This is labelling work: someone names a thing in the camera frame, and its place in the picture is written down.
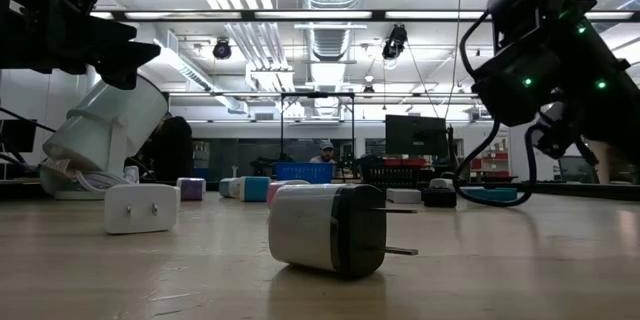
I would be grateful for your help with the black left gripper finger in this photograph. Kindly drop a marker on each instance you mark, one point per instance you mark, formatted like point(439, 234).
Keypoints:
point(100, 32)
point(125, 60)

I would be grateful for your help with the teal LCD display module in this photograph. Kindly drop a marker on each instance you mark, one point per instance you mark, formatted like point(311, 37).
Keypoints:
point(492, 194)

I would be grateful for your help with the white display module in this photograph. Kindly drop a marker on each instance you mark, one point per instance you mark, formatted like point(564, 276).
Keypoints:
point(441, 183)
point(403, 196)

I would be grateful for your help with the black LCD display module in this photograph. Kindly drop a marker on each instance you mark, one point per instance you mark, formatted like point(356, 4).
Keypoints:
point(439, 198)

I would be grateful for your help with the small white wall charger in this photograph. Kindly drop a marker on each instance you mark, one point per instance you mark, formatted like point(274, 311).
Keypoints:
point(177, 195)

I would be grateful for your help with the purple wall charger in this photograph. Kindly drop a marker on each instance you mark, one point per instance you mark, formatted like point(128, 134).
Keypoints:
point(191, 189)

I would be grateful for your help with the small white charger cube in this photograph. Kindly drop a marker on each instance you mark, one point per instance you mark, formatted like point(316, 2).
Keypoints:
point(140, 210)

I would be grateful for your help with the pink charger block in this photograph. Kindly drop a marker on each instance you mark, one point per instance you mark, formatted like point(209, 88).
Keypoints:
point(274, 191)

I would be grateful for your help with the white charger with black face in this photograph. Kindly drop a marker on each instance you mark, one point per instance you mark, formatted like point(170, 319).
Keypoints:
point(310, 227)

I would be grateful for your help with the white cylindrical appliance on stand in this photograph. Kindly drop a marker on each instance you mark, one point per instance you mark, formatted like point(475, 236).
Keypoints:
point(110, 115)

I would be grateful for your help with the shelf with red bins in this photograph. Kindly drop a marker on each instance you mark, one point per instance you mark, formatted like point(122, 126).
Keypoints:
point(492, 160)

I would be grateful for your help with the black computer monitor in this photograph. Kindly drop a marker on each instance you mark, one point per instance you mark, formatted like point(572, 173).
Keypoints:
point(415, 135)
point(17, 135)

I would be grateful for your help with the red storage crate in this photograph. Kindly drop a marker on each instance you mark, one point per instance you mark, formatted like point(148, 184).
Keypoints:
point(405, 162)

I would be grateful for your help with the black plastic bin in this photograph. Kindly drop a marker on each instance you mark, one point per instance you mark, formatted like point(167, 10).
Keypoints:
point(392, 177)

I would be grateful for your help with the blue plastic bin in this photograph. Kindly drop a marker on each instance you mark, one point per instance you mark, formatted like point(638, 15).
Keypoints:
point(305, 172)

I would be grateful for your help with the black overhead beam with lights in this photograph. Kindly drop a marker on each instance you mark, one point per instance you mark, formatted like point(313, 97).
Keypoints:
point(378, 15)

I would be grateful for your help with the black aluminium table frame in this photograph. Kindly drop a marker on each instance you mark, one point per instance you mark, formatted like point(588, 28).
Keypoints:
point(575, 190)

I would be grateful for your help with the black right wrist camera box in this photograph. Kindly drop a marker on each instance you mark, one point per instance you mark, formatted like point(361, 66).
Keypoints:
point(515, 90)

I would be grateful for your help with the black overhead camera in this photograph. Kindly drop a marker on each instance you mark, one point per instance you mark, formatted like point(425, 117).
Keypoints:
point(395, 42)

